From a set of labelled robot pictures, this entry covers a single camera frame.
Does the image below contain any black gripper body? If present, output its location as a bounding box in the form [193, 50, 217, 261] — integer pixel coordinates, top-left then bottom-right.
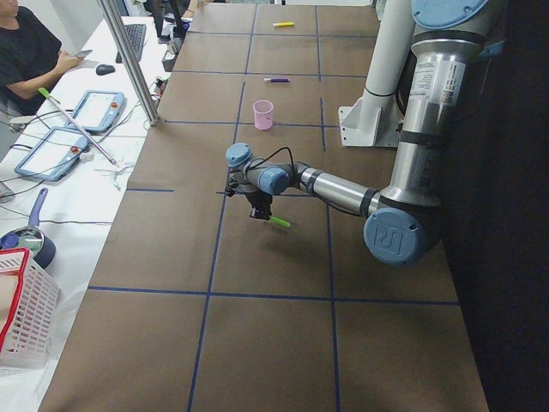
[245, 191, 273, 215]

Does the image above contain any upper blue teach pendant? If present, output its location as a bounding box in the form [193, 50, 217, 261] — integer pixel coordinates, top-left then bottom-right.
[70, 90, 125, 133]

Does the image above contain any lower blue teach pendant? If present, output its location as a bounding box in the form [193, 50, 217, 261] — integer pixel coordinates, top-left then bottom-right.
[14, 127, 89, 182]

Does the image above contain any smartphone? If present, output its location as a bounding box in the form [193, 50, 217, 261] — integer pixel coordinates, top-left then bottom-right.
[71, 50, 93, 58]

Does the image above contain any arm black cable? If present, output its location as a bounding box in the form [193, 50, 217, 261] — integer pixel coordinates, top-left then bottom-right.
[252, 146, 301, 173]

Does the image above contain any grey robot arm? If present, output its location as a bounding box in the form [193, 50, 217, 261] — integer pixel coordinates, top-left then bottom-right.
[225, 1, 508, 266]

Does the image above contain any black keyboard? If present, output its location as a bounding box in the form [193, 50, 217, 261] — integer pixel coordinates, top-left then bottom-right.
[124, 24, 147, 62]

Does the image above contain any pink stick green tip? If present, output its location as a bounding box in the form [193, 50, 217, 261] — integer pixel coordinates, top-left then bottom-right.
[38, 88, 121, 169]

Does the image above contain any person in black shirt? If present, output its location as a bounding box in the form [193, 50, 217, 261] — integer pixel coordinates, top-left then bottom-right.
[1, 1, 83, 115]

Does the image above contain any green marker pen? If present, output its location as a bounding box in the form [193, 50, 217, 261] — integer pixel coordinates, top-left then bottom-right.
[268, 215, 291, 227]

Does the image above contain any yellow marker pen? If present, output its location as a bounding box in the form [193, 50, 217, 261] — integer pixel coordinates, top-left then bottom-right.
[272, 21, 295, 28]

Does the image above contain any red white plastic basket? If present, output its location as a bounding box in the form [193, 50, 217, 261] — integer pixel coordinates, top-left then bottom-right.
[1, 248, 60, 374]

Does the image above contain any aluminium frame post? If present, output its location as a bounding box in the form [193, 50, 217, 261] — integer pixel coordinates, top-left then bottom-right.
[97, 0, 160, 126]

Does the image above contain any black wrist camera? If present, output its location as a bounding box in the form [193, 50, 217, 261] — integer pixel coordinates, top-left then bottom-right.
[224, 177, 239, 197]

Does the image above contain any blue teach pendant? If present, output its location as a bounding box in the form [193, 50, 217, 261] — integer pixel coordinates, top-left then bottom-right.
[14, 127, 89, 182]
[70, 90, 125, 133]

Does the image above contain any black computer mouse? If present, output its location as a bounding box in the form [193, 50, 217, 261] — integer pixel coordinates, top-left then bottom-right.
[95, 64, 116, 76]

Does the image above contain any pink mesh pen holder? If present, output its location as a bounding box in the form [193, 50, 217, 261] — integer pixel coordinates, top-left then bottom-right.
[252, 100, 274, 130]

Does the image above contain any blue frying pan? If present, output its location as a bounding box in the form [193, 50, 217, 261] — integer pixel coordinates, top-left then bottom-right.
[1, 188, 57, 269]

